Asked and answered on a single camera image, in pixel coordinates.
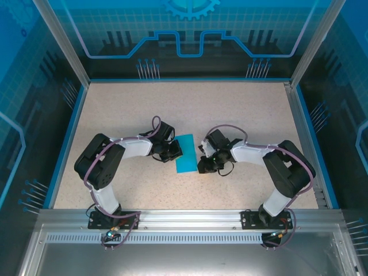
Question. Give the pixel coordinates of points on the blue paper sheet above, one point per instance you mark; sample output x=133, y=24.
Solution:
x=185, y=155

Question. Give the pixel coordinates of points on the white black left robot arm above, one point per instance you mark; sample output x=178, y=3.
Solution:
x=135, y=148

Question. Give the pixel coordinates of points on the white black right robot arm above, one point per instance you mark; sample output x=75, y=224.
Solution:
x=247, y=152

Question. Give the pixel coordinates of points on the metal sheet tray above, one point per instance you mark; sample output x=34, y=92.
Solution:
x=187, y=258

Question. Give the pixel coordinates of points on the blue table edge strip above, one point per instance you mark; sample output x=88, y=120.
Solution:
x=68, y=143
x=315, y=143

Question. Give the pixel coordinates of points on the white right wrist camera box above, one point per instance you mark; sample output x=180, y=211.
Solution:
x=207, y=148

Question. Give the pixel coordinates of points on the aluminium side rail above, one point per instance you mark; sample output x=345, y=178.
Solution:
x=299, y=115

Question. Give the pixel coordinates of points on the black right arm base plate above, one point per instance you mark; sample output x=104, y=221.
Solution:
x=248, y=220

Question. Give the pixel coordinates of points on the aluminium frame beam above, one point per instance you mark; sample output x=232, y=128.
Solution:
x=187, y=218

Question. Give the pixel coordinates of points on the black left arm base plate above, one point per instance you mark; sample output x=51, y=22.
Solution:
x=95, y=221

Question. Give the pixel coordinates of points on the printed blue enclosure panel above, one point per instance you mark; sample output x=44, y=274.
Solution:
x=28, y=100
x=345, y=100
x=115, y=23

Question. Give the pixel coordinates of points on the aluminium enclosure post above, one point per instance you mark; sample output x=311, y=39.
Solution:
x=317, y=37
x=61, y=37

